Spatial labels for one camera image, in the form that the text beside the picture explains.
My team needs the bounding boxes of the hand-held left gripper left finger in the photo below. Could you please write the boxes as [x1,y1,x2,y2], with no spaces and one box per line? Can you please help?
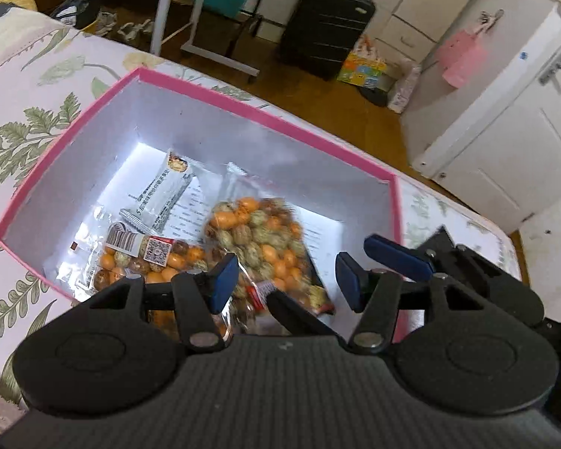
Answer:
[86,253,240,354]

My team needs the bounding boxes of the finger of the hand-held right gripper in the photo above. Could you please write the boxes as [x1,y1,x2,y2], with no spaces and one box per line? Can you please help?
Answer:
[364,224,545,323]

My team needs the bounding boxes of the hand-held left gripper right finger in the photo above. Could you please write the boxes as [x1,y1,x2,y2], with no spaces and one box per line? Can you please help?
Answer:
[335,251,501,354]

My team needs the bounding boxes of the large clear bag of nuts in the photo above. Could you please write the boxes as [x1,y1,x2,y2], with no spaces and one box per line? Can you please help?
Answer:
[201,163,309,333]

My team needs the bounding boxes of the small clear bag of nuts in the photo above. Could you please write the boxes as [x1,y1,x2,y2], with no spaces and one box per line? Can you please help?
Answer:
[75,217,237,342]

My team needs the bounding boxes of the white snack bar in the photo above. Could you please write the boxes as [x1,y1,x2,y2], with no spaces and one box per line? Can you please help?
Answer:
[120,149,202,235]

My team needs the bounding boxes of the pink cardboard box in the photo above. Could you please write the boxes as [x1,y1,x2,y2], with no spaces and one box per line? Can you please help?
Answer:
[0,67,410,337]

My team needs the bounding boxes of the white door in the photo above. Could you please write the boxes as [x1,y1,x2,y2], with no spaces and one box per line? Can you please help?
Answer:
[399,0,561,235]

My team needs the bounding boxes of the white plastic packet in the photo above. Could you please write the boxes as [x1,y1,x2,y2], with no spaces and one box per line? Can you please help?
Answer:
[387,63,422,114]

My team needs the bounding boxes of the colourful gift bag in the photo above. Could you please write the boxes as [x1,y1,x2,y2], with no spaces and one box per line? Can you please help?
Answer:
[337,34,389,91]

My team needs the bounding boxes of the pink hanging bag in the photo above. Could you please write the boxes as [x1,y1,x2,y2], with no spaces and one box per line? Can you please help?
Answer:
[436,28,489,89]

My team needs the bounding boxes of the white drawer cabinet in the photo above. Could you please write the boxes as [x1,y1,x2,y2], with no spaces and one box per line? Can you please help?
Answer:
[355,0,501,50]

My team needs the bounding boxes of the black suitcase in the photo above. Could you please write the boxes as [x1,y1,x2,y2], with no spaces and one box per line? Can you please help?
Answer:
[279,0,377,81]

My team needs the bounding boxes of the white sneakers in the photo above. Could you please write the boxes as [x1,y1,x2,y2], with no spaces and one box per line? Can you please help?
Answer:
[96,12,155,43]

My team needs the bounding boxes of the wooden side table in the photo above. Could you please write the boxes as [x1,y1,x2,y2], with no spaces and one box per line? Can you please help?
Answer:
[150,0,260,78]

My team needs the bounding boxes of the black bag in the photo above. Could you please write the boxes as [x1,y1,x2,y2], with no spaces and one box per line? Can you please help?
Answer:
[49,0,102,29]

